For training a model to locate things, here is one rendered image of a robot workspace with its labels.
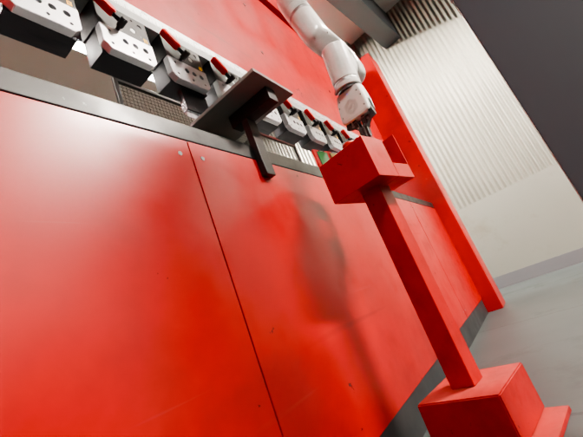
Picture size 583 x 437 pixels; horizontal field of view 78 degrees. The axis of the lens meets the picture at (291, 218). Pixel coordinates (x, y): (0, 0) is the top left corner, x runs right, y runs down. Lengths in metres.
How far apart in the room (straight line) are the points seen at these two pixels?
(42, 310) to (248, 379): 0.33
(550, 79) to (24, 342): 0.97
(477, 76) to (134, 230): 4.19
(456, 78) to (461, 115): 0.42
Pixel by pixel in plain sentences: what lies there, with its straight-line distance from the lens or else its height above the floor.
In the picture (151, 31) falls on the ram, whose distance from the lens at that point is 1.27.
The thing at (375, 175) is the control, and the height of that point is 0.66.
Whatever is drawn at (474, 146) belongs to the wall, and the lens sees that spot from 4.34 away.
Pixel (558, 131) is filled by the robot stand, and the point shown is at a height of 0.56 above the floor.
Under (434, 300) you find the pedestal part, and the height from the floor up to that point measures 0.33.
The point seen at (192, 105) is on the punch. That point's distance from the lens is 1.19.
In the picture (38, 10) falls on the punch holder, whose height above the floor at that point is 1.17.
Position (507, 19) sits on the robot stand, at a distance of 0.99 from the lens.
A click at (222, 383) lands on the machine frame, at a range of 0.62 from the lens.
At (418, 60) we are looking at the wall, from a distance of 4.79.
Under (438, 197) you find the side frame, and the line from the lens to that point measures 2.98.
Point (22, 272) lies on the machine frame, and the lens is 0.52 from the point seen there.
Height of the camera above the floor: 0.39
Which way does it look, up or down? 16 degrees up
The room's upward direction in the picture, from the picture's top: 21 degrees counter-clockwise
